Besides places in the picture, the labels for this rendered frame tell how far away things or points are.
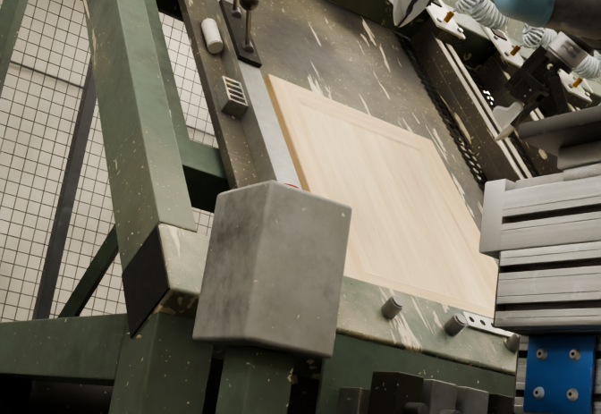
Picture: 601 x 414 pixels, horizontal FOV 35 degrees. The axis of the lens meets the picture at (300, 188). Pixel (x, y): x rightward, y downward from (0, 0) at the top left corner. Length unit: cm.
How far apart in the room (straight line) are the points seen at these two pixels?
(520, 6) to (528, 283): 31
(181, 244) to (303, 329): 27
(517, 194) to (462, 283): 60
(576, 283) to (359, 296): 45
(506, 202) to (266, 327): 33
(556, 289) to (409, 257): 62
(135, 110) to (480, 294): 70
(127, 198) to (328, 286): 41
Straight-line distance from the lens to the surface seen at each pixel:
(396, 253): 164
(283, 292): 104
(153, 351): 121
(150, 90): 151
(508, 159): 216
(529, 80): 202
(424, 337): 145
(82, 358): 139
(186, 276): 121
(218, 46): 183
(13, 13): 250
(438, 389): 131
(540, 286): 108
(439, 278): 168
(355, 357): 135
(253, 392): 106
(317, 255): 107
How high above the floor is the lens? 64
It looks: 15 degrees up
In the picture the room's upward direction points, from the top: 9 degrees clockwise
